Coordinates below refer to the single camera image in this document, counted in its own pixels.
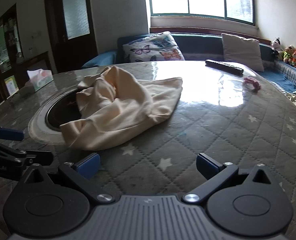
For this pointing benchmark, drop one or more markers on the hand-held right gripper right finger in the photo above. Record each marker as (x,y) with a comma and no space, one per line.
(205,166)

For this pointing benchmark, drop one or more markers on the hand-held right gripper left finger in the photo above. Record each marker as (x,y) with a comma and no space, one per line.
(88,166)

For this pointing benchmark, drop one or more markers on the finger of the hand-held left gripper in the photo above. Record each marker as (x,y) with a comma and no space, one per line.
(39,158)
(11,134)

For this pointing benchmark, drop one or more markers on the cream knit garment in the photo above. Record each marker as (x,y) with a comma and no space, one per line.
(128,105)

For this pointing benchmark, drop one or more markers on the round black table cooktop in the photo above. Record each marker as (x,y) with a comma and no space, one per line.
(59,115)

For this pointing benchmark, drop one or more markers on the tissue box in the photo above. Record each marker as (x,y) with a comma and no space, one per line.
(41,80)

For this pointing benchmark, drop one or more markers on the dark wooden display cabinet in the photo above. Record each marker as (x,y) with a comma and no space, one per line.
(25,65)

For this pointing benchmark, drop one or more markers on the small pink cloth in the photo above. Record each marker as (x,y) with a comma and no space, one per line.
(254,83)

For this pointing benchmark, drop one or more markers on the dark wooden glass door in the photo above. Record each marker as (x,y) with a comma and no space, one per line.
(63,50)

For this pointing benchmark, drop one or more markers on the black remote control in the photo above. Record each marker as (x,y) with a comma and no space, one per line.
(224,66)

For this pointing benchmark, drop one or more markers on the blue pillow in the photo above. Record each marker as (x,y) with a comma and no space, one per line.
(100,58)

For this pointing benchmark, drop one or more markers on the beige pillow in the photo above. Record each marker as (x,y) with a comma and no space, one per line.
(243,51)

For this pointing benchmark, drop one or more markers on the blue sofa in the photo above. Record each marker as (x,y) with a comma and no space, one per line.
(200,45)

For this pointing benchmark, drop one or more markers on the butterfly print pillow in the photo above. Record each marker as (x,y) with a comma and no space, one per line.
(154,47)

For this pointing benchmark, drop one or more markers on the yellow green plush toy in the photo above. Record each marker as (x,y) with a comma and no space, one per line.
(288,53)

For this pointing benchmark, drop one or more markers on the white and black plush toy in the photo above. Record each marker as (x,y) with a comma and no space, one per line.
(276,45)

